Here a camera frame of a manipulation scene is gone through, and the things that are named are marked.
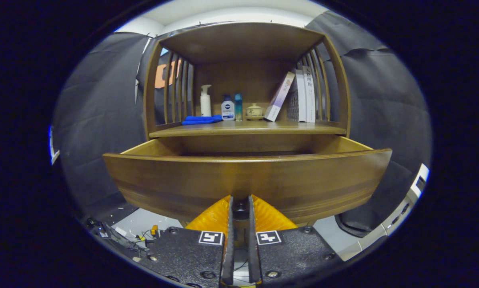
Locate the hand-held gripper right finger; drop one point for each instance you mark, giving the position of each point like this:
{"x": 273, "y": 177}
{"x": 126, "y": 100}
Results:
{"x": 254, "y": 256}

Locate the brown wooden drawer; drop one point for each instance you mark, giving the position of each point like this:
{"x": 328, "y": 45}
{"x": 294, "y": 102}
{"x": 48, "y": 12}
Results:
{"x": 183, "y": 180}

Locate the brown wooden countertop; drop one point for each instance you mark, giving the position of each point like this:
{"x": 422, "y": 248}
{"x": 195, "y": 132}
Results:
{"x": 255, "y": 127}

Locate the teal glass bottle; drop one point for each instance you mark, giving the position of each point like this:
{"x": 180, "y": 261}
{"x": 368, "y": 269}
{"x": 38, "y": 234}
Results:
{"x": 238, "y": 107}

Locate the blue folded cloth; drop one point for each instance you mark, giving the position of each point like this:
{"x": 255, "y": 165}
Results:
{"x": 201, "y": 119}

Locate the black drawer knob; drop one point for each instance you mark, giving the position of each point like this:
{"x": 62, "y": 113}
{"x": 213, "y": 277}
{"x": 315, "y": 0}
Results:
{"x": 241, "y": 210}

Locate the purple and white book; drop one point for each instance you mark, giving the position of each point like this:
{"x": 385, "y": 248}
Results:
{"x": 279, "y": 98}

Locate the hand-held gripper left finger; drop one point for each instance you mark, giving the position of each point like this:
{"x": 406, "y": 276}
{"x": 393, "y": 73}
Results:
{"x": 228, "y": 256}

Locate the white lotion bottle blue cap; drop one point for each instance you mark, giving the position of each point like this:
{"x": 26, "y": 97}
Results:
{"x": 227, "y": 110}

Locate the cream lidded tea cup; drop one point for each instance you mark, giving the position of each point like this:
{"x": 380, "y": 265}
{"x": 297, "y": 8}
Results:
{"x": 254, "y": 112}

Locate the brown wooden cabinet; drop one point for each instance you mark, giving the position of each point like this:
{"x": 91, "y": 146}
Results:
{"x": 243, "y": 44}

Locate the white pump bottle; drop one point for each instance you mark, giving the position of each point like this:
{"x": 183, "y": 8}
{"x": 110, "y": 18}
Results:
{"x": 205, "y": 102}

